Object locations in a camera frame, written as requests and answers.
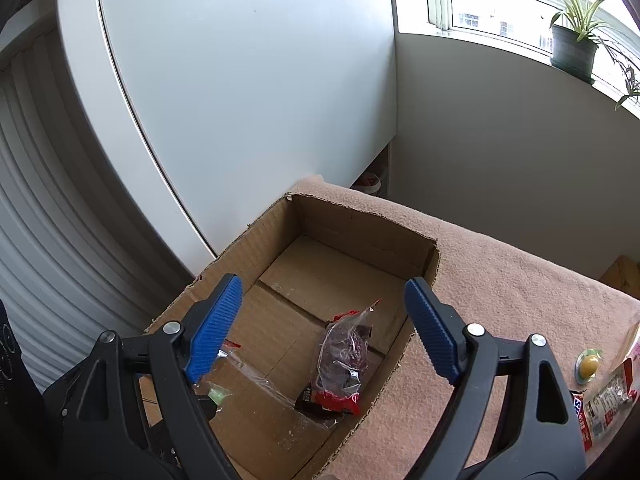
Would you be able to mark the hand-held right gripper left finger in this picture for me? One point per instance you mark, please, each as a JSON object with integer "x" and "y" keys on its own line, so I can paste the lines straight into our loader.
{"x": 215, "y": 330}

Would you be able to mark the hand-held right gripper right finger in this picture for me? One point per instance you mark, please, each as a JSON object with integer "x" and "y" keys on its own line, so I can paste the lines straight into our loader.
{"x": 432, "y": 330}

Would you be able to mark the clear bag of red snacks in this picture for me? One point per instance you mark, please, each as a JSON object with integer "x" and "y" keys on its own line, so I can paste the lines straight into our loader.
{"x": 340, "y": 355}

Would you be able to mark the brown cardboard box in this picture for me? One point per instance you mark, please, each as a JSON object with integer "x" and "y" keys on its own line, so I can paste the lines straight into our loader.
{"x": 320, "y": 270}

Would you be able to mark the red and white pouch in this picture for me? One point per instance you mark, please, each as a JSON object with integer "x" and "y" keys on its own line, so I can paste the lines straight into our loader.
{"x": 607, "y": 400}

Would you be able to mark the green jelly cup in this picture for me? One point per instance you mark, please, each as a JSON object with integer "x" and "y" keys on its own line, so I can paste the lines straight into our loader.
{"x": 217, "y": 394}

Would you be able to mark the black snack bar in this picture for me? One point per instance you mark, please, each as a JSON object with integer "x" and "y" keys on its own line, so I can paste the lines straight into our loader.
{"x": 305, "y": 401}

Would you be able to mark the yellow jelly cup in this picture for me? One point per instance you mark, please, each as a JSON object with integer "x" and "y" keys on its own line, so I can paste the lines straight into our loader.
{"x": 587, "y": 366}

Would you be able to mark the shoe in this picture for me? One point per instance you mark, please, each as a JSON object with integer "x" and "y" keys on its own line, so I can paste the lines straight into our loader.
{"x": 369, "y": 182}

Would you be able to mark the brown chocolate bar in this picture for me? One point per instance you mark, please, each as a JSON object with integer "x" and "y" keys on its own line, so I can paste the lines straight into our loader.
{"x": 580, "y": 420}

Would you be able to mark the white ribbed panel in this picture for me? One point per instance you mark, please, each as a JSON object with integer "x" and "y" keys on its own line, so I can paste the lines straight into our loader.
{"x": 50, "y": 210}

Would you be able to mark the small cardboard carton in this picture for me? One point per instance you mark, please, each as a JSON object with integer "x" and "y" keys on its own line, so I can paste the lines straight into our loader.
{"x": 622, "y": 275}

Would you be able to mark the white cabinet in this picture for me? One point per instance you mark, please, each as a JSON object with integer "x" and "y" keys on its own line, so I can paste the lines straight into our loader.
{"x": 250, "y": 85}

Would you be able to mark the potted green plant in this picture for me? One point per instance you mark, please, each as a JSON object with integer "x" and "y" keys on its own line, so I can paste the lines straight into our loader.
{"x": 572, "y": 52}

